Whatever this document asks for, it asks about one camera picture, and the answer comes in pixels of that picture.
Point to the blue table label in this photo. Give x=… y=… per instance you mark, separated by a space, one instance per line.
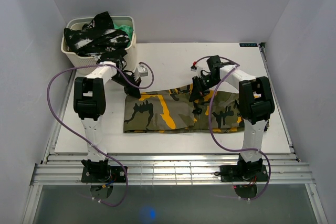
x=248 y=44

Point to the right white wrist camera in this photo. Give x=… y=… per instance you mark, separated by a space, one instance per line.
x=195 y=68

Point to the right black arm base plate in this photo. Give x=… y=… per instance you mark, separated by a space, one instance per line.
x=231 y=173

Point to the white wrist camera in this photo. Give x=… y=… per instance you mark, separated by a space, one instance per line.
x=141 y=71
x=195 y=68

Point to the aluminium table edge rail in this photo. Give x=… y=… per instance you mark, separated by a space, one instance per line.
x=263 y=55

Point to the black white patterned trousers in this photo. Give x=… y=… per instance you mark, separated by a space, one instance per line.
x=98 y=39

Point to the green cloth in basket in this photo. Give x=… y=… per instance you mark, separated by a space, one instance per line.
x=125 y=28

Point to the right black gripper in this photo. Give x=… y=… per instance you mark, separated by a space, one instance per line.
x=197 y=93

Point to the aluminium front rail frame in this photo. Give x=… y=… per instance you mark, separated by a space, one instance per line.
x=169 y=169

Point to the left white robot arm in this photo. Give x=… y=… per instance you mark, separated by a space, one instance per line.
x=89 y=102

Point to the yellow camouflage trousers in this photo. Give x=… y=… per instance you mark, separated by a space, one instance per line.
x=170 y=111

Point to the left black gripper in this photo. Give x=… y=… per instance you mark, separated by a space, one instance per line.
x=132 y=91

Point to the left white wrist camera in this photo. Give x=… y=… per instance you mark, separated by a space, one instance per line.
x=141 y=71

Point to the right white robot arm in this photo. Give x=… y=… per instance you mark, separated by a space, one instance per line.
x=255 y=104

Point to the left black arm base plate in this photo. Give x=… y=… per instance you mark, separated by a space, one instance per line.
x=120 y=174

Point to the white perforated laundry basket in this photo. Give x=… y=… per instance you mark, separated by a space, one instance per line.
x=78 y=61

